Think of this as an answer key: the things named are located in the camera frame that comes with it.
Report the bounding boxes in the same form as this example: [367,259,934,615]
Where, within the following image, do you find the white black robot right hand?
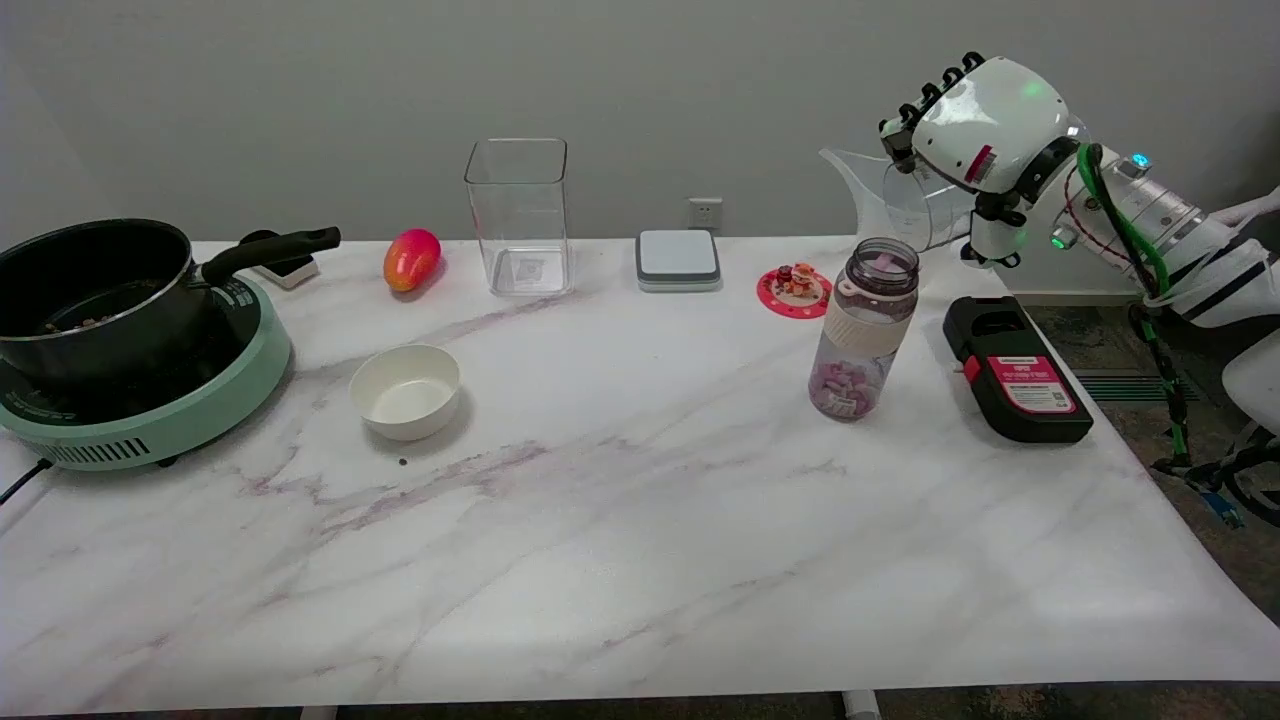
[879,52,1077,271]

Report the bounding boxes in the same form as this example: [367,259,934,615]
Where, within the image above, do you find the clear plastic cup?
[883,160,979,252]

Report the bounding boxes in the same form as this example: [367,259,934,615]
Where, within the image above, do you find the clear bottle with pink candies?
[808,237,921,422]

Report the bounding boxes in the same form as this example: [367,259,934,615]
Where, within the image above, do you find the black box with red label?
[942,295,1095,445]

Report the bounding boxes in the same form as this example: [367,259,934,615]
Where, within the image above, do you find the white padded bar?
[1208,186,1280,229]

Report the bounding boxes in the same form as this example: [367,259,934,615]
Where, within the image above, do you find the red coaster with figurines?
[756,262,834,320]

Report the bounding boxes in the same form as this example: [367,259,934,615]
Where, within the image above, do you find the metal floor vent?
[1075,369,1173,403]

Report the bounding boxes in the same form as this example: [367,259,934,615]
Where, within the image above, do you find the white grey square lid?
[635,229,723,293]

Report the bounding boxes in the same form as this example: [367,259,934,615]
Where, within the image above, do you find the clear square storage container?
[464,138,574,298]

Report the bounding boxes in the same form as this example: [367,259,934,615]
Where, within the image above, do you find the red yellow mango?
[383,228,443,294]

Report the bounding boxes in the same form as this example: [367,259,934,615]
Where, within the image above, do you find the white ceramic bowl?
[348,344,463,443]

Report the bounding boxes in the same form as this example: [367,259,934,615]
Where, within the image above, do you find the small white black gadget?
[239,230,321,291]

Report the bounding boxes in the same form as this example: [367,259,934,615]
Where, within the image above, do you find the mint green induction cooker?
[0,272,293,472]

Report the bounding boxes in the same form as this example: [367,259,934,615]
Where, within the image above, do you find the green black braided cable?
[1076,144,1251,531]

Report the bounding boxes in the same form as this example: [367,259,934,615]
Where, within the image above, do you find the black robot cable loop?
[1205,435,1280,529]

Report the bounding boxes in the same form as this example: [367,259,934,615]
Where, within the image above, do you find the black saucepan with handle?
[0,218,342,386]

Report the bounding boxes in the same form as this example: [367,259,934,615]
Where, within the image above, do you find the black cooker power cord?
[0,458,53,506]

